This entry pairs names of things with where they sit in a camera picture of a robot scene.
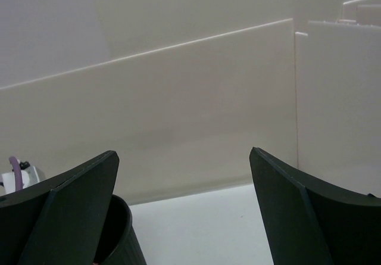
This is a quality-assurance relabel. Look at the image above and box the black ribbed plastic bin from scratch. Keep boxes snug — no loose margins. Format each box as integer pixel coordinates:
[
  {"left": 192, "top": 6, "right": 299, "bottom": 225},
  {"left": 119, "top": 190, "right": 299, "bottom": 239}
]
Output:
[{"left": 93, "top": 195, "right": 146, "bottom": 265}]

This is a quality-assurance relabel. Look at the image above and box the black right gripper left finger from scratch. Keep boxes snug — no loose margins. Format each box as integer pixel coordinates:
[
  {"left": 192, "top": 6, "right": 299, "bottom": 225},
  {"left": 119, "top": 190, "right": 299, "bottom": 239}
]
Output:
[{"left": 1, "top": 151, "right": 119, "bottom": 264}]

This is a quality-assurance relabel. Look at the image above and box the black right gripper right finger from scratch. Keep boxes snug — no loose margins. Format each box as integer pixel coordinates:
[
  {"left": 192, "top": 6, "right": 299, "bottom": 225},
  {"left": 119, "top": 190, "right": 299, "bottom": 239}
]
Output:
[{"left": 249, "top": 148, "right": 380, "bottom": 264}]

